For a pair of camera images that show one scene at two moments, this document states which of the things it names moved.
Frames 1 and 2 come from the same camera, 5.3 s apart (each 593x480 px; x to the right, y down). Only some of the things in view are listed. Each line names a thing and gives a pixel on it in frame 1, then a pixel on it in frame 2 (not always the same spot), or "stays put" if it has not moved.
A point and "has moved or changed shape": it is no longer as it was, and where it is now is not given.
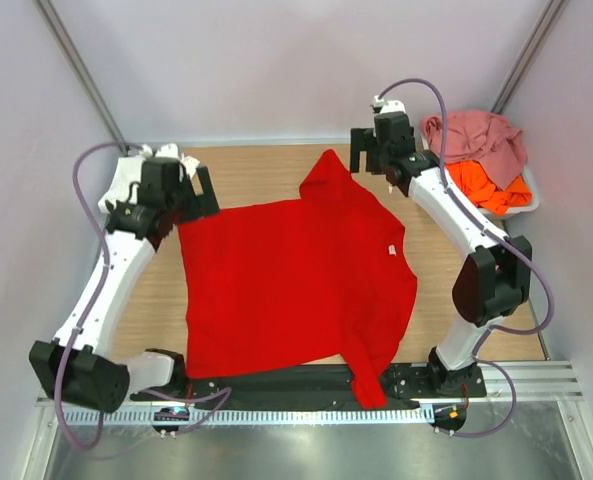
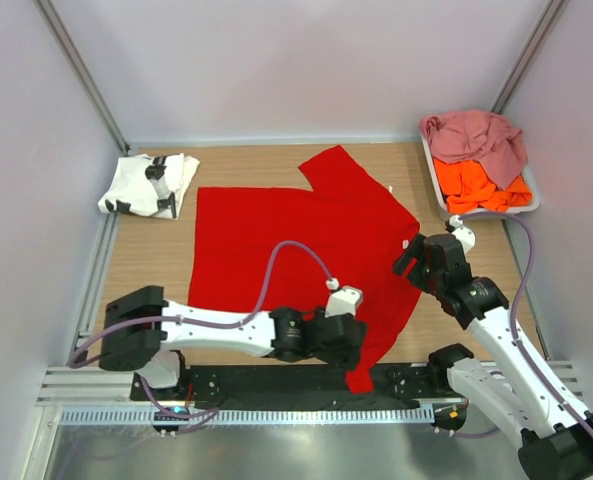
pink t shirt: (487, 136) stays put
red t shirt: (321, 278) has moved or changed shape
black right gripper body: (381, 156) to (425, 278)
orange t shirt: (485, 192) stays put
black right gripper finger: (361, 140) to (412, 251)
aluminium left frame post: (79, 65) stays put
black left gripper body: (184, 202) to (345, 359)
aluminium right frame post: (551, 15) stays put
